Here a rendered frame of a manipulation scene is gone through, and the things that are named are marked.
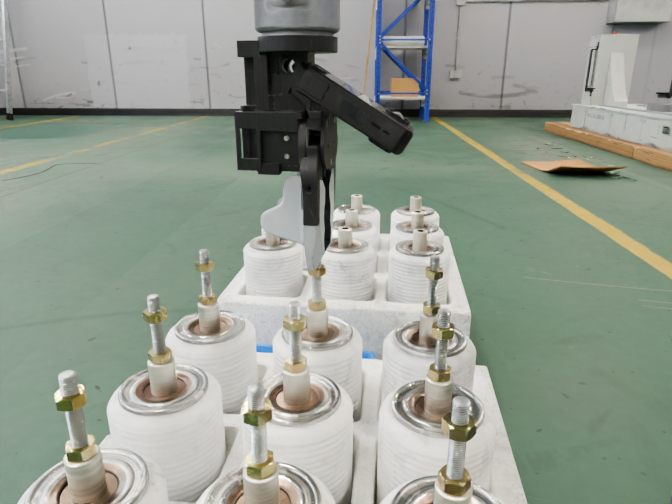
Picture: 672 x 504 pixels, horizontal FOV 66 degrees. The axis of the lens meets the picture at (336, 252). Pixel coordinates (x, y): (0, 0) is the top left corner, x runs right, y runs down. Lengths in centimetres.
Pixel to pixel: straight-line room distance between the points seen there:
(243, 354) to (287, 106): 26
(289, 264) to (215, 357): 31
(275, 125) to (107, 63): 696
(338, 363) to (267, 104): 26
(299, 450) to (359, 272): 42
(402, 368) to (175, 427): 22
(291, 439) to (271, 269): 43
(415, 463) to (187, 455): 19
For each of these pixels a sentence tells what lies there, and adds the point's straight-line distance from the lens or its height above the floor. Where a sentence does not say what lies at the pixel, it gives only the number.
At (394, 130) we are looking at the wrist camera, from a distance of 47.
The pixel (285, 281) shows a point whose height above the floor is 20.
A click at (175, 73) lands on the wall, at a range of 709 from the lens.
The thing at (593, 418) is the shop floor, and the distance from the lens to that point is 95.
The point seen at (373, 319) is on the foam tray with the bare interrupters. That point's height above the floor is 16.
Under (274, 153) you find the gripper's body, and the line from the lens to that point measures 48.
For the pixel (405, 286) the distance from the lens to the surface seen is 81.
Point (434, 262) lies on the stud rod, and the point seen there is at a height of 34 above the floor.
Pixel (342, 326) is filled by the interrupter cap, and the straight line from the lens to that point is 57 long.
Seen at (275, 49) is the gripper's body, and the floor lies 53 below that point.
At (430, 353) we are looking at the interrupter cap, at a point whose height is 25.
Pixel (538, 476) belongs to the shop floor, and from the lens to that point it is 81.
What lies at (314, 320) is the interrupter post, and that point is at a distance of 54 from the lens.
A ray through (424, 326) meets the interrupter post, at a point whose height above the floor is 27.
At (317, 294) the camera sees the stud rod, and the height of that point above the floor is 30.
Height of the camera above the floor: 51
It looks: 19 degrees down
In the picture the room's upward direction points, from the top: straight up
